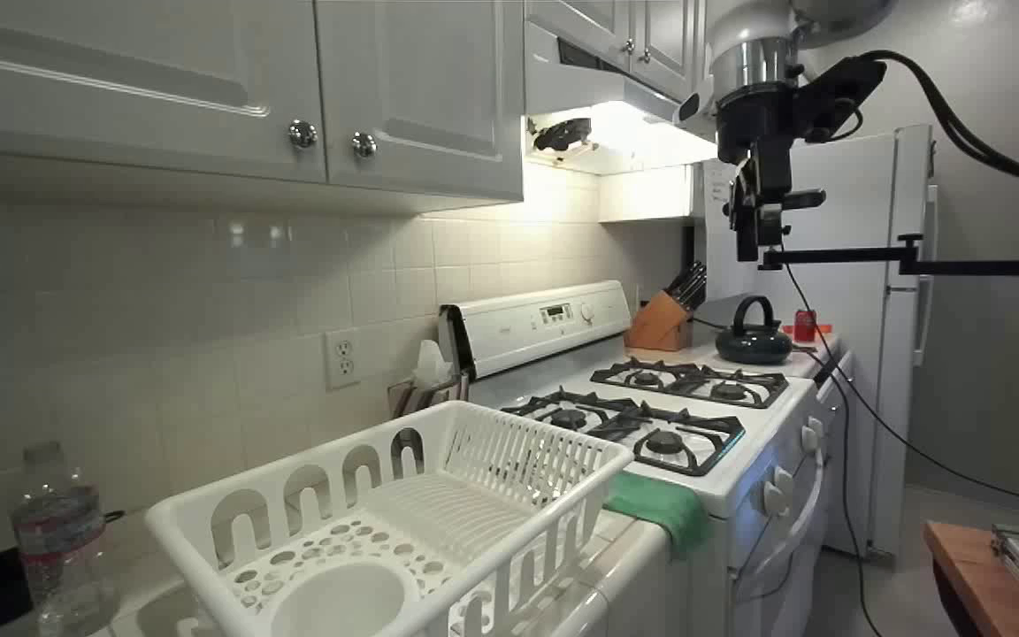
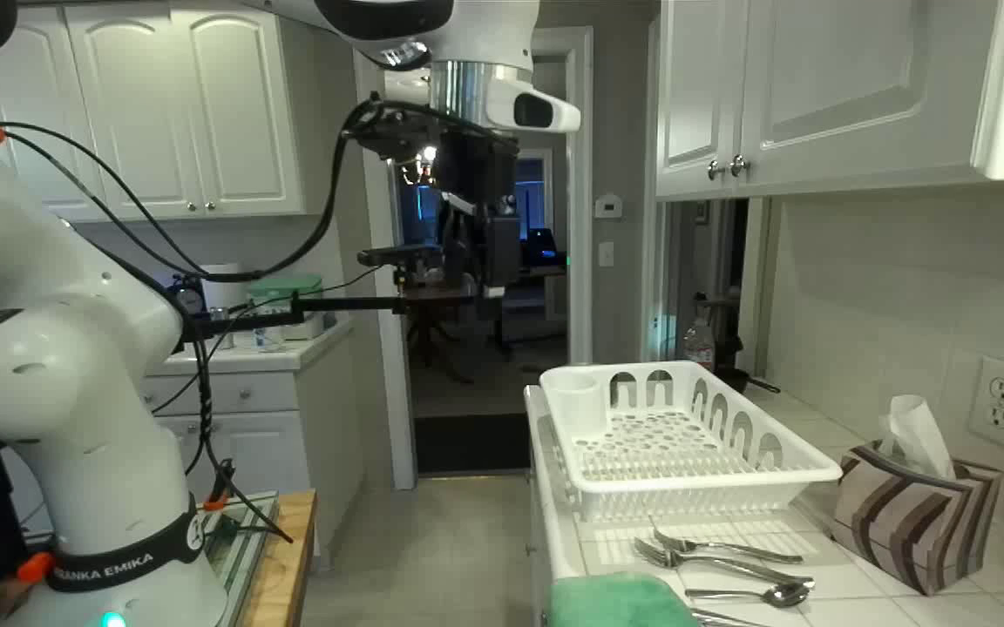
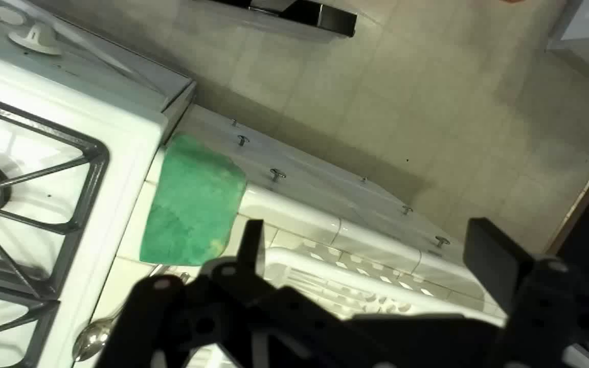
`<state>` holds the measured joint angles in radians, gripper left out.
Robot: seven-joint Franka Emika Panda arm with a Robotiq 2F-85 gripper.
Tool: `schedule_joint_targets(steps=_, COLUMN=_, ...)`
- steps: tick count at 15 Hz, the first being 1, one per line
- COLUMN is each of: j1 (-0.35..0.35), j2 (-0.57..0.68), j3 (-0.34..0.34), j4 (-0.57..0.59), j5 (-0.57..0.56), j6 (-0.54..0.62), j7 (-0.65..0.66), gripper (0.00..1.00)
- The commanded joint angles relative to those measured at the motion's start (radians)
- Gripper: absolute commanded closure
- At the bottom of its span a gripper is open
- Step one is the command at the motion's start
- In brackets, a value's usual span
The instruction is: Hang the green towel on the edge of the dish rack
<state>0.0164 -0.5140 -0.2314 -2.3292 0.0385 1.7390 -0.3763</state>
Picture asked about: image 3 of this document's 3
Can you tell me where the white gas stove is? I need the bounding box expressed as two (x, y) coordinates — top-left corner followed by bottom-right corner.
(0, 0), (199, 368)

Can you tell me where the green towel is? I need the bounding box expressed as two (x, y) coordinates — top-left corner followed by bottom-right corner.
(137, 133), (249, 268)

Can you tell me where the white stove knob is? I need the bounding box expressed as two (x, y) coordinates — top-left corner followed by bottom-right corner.
(6, 22), (66, 60)

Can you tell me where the white plastic dish rack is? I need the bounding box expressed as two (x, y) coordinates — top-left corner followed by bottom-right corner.
(257, 234), (512, 327)

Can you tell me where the wooden table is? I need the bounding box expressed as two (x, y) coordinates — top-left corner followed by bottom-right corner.
(545, 159), (589, 259)

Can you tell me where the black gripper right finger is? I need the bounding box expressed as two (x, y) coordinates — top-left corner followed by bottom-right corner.
(462, 218), (589, 368)

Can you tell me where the black metal frame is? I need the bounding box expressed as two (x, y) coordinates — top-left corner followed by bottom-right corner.
(194, 0), (360, 41)

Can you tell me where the black stove grate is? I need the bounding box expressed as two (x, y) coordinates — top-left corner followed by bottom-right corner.
(0, 90), (110, 368)

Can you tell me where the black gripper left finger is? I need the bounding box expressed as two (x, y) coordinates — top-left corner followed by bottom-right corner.
(95, 219), (353, 368)

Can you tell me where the white lower cabinet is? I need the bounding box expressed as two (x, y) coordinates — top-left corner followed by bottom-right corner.
(163, 100), (471, 265)

